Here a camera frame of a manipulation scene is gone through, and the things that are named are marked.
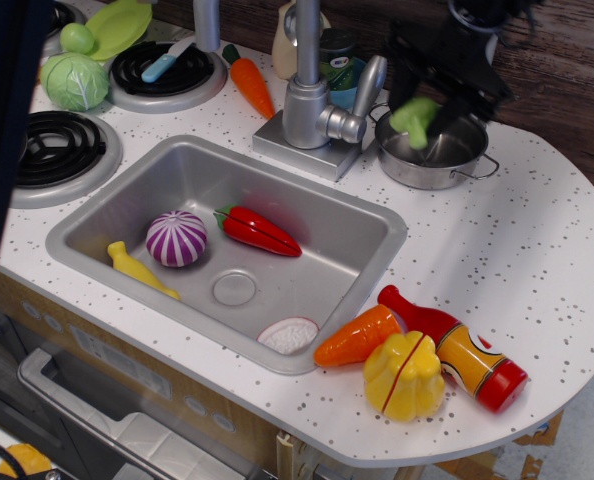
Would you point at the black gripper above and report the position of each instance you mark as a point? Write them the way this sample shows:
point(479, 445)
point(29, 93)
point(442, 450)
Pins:
point(450, 59)

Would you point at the green toy broccoli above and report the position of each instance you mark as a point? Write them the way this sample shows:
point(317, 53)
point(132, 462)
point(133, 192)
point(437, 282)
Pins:
point(414, 119)

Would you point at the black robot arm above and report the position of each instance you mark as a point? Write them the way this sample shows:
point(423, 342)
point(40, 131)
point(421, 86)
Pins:
point(490, 17)

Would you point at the stainless steel pot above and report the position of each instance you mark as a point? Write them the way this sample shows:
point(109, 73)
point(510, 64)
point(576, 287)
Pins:
point(456, 155)

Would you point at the blue toy bowl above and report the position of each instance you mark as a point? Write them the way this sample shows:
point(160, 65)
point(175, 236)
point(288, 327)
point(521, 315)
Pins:
point(345, 98)

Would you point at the green toy can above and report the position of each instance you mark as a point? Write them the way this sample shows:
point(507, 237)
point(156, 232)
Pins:
point(337, 47)

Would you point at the silver toy faucet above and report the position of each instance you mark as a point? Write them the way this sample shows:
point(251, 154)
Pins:
point(310, 132)

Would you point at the cream toy bottle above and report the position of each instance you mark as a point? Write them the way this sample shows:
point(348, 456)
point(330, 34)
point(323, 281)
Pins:
point(289, 59)

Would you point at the orange toy carrot with leaves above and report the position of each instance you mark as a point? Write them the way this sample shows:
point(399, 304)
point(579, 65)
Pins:
point(248, 79)

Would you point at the red toy chili pepper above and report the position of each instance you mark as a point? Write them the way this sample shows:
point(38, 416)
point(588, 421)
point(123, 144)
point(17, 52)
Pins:
point(248, 227)

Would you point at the back right stove burner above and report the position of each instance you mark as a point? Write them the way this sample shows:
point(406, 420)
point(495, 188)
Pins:
point(192, 80)

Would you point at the stove burner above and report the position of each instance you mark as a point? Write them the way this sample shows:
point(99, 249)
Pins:
point(192, 80)
point(61, 15)
point(66, 156)

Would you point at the silver left support pole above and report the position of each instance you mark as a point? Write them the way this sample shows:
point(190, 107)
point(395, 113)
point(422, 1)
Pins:
point(207, 25)

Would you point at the silver toy sink basin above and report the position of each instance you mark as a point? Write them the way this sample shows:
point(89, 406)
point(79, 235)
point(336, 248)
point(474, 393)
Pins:
point(234, 291)

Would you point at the orange toy carrot half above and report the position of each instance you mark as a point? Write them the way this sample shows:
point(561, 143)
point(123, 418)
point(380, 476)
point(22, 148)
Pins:
point(355, 341)

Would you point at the white toy onion half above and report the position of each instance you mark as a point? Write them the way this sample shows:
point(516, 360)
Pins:
point(290, 335)

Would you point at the yellow toy bell pepper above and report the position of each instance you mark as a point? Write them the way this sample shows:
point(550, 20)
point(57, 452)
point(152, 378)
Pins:
point(403, 379)

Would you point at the purple striped toy onion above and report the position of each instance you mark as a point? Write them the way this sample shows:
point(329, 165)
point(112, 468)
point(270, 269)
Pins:
point(176, 238)

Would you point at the red toy ketchup bottle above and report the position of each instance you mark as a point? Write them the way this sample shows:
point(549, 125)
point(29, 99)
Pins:
point(486, 374)

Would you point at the green toy plate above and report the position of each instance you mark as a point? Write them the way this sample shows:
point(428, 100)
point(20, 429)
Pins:
point(117, 26)

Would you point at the yellow toy squash piece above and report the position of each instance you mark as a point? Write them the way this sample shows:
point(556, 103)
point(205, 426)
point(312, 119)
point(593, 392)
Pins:
point(123, 262)

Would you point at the green toy cabbage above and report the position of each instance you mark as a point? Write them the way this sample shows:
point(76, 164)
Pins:
point(74, 82)

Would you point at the green toy ball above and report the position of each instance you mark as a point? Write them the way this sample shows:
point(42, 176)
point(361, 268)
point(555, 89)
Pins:
point(76, 38)

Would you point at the front left stove burner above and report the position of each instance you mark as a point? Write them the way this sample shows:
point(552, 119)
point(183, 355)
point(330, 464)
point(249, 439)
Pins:
point(66, 156)

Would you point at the back left stove burner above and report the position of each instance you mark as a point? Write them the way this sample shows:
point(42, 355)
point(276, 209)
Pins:
point(61, 15)

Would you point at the yellow object bottom left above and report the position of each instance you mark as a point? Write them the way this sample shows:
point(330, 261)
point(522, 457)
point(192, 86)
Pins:
point(29, 458)

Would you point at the blue handled toy knife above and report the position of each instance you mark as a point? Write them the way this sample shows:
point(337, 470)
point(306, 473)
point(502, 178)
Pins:
point(166, 60)

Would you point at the grey oven door handle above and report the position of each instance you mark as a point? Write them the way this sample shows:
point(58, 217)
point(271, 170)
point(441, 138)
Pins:
point(37, 373)

